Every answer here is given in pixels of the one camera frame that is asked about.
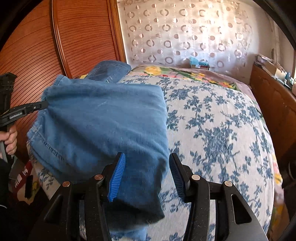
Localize cardboard box with teal packets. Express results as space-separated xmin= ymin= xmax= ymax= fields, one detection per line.
xmin=185 ymin=57 xmax=211 ymax=70

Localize red printed bag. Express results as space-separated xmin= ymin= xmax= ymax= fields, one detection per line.
xmin=9 ymin=160 xmax=41 ymax=206

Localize blue denim pants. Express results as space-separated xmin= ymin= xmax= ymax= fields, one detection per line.
xmin=26 ymin=60 xmax=170 ymax=241

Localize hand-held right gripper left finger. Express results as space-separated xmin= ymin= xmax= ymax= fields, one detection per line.
xmin=28 ymin=152 xmax=126 ymax=241

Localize white blue floral blanket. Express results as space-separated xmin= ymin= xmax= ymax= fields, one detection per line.
xmin=28 ymin=74 xmax=278 ymax=241

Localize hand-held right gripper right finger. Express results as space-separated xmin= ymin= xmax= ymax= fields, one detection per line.
xmin=169 ymin=152 xmax=266 ymax=241

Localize circle pattern sheer curtain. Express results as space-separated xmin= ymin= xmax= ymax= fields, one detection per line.
xmin=117 ymin=0 xmax=273 ymax=70

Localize wooden slatted wardrobe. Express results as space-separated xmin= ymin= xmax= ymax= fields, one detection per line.
xmin=0 ymin=0 xmax=128 ymax=163

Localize person's left hand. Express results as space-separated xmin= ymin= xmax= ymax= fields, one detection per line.
xmin=0 ymin=126 xmax=18 ymax=156

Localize open cardboard box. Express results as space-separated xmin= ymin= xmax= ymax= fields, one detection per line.
xmin=255 ymin=54 xmax=287 ymax=80

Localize colourful flower print blanket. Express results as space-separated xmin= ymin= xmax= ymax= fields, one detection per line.
xmin=79 ymin=64 xmax=285 ymax=194

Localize wooden bedside board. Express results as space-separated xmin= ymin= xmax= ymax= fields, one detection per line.
xmin=250 ymin=62 xmax=296 ymax=163

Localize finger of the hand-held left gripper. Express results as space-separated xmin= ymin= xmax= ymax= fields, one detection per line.
xmin=23 ymin=101 xmax=48 ymax=115

